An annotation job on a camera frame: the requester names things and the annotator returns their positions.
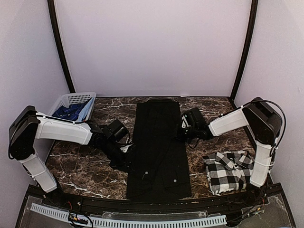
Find black white plaid shirt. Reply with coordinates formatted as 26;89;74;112
203;151;254;195

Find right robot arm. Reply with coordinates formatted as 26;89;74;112
176;97;287;187

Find black frame post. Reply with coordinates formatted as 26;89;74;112
229;0;258;102
47;0;76;93

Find right black frame post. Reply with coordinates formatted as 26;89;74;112
229;0;258;102

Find black front rail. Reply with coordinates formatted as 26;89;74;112
39;190;262;214

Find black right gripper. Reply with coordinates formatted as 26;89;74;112
171;123;198;143

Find left black frame post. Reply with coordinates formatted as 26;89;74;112
47;0;76;93

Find black long sleeve shirt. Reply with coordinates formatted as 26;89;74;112
126;99;192;203

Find grey plastic laundry basket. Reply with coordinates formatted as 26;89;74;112
47;92;96;124

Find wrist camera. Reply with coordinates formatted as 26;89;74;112
120;144;134;153
181;114;191;128

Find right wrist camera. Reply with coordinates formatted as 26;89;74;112
181;114;191;128

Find white slotted cable duct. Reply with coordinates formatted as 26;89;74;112
30;203;227;228

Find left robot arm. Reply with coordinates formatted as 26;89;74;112
8;105;134;207

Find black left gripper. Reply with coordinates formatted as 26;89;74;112
102;139;137;174

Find blue clothes in basket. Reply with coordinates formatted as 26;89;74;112
52;98;93;122

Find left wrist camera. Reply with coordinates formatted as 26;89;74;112
120;144;134;153

